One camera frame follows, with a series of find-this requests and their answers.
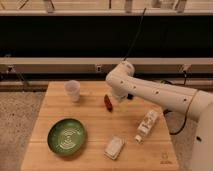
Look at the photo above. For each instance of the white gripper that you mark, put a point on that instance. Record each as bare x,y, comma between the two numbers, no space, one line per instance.
119,98

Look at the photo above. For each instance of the red pepper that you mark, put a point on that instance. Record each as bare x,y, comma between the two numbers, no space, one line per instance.
108,103

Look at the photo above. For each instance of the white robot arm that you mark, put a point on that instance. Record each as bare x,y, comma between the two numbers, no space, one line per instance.
194,103

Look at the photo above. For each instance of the green ceramic bowl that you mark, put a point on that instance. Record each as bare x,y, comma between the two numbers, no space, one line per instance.
66,137

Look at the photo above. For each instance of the black smartphone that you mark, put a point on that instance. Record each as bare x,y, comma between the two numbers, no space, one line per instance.
130,97

